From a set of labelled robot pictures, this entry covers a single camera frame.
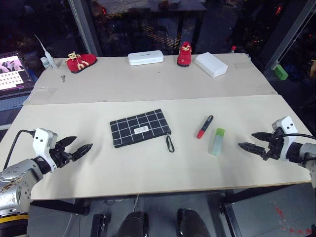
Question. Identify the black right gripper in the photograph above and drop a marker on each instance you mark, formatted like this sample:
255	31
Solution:
274	148

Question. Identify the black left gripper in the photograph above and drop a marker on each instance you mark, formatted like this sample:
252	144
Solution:
59	154

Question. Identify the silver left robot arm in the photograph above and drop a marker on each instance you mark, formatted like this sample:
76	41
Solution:
17	182

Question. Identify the black grid pencil pouch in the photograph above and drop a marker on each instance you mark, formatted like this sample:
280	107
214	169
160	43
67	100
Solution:
140	129

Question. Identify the white glasses case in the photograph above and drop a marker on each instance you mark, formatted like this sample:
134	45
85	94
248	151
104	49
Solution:
145	57

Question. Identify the green translucent glue stick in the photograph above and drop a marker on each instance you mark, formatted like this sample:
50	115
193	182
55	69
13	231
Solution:
217	142

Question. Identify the red and black marker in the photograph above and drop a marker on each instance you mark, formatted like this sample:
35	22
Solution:
205	126

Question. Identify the small grey metal clip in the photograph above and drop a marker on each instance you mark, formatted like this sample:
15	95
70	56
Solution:
63	78

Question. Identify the green block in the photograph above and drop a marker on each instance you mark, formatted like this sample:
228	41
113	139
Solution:
281	72

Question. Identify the red shoe with laces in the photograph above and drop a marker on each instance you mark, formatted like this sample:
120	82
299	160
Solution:
81	63
184	55

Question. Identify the white rectangular box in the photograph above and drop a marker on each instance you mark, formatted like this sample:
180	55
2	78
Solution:
211	64

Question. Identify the clear squeeze bottle with nozzle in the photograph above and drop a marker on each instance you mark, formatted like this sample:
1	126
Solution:
47	58

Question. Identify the laptop computer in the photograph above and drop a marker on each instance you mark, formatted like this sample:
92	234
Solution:
13	72

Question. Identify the red capped bottle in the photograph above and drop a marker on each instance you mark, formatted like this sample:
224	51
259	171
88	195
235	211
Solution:
233	49

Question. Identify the dark rounded left foot shape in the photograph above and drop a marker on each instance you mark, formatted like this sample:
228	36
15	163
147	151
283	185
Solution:
133	223

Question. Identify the dark rounded foot shape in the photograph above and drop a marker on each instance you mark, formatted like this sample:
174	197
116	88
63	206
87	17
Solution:
133	223
192	222

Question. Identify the dark rounded right foot shape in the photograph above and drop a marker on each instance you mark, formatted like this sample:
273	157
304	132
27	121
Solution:
192	222

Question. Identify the black background table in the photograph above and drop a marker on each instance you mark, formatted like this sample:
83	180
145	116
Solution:
153	10

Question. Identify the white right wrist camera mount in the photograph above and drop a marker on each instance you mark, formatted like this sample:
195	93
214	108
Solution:
286	130

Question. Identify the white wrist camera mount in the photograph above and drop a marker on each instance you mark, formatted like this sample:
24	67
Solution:
286	130
42	142

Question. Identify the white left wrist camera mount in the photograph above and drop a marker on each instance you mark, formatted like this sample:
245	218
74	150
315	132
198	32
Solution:
42	142

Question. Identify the black table frame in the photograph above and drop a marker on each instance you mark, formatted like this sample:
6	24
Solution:
229	197

